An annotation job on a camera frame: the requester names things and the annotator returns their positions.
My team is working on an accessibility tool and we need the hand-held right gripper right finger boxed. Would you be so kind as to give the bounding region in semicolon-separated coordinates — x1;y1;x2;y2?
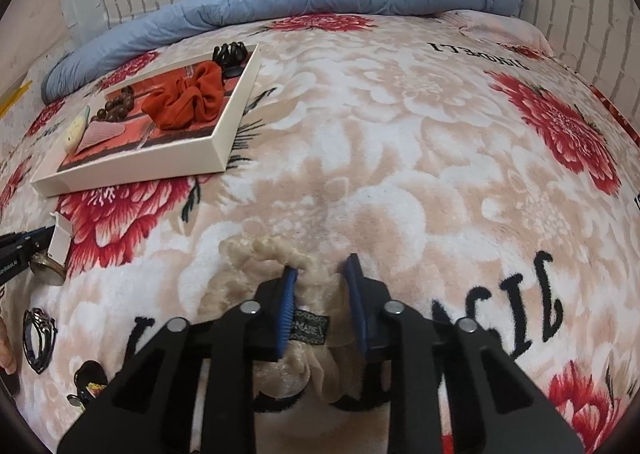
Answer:
342;253;586;454

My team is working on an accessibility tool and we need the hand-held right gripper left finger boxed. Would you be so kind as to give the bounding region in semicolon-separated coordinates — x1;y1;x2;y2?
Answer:
57;267;301;454

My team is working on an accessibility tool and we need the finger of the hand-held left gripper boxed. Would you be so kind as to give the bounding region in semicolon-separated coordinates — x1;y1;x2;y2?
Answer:
0;226;56;258

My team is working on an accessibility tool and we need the wristwatch with white strap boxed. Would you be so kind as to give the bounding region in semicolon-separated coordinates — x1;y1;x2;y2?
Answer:
28;213;74;288

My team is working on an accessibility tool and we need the cream scrunchie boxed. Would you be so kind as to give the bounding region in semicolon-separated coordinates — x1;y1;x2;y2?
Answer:
199;235;389;408

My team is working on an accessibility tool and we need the beige tray with brick lining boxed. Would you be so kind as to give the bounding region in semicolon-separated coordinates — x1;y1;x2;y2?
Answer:
30;41;262;198

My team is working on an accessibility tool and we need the brown wooden bead bracelet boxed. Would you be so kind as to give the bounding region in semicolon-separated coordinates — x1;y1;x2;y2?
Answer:
89;86;135;124

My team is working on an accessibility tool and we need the orange scrunchie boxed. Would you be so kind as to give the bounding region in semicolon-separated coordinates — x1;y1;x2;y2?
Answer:
141;60;226;131

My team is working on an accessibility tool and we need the black hair claw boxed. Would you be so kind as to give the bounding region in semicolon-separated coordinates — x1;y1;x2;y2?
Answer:
212;40;247;78

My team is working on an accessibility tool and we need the person's left hand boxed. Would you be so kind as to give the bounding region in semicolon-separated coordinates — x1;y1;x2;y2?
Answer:
0;315;16;375

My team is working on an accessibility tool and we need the colourful patterned bangle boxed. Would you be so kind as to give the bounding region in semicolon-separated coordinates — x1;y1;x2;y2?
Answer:
69;360;109;409

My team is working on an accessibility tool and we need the floral printed blanket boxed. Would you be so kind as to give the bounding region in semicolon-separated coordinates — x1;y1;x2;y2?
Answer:
0;9;640;454

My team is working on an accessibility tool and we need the yellow tape strip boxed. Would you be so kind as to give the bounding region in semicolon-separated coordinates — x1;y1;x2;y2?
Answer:
0;79;34;118

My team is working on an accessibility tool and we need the light wooden headboard panel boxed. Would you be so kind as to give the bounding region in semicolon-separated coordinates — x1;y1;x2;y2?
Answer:
0;0;66;100

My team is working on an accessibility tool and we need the black braided bracelet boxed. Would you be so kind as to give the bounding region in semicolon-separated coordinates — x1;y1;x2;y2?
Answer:
22;306;59;375

